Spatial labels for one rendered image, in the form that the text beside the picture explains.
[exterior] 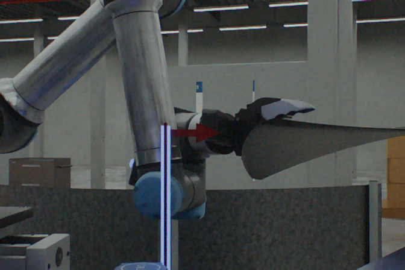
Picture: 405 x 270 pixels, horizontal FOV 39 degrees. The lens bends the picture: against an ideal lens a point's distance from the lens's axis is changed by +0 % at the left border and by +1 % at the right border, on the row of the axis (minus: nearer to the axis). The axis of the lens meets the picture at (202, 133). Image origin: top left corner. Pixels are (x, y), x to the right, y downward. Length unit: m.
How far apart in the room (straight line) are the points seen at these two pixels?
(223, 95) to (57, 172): 2.30
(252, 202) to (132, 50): 1.65
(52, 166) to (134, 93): 6.44
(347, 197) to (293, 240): 0.34
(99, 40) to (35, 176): 6.40
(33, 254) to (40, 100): 0.31
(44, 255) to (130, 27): 0.40
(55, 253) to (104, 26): 0.42
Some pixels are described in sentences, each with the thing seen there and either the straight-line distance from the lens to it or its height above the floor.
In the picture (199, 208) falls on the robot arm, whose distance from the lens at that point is 1.03.
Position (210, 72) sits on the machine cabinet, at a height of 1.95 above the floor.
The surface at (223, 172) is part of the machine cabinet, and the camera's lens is 6.86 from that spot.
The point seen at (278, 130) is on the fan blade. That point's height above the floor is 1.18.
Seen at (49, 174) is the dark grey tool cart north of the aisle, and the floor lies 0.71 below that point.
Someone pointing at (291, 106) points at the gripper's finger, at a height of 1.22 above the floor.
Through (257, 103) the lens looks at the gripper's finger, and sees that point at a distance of 0.89.
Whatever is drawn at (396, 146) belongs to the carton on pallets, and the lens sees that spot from 8.72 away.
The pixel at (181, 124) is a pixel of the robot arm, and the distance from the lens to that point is 1.01.
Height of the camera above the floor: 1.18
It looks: level
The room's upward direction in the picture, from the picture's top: straight up
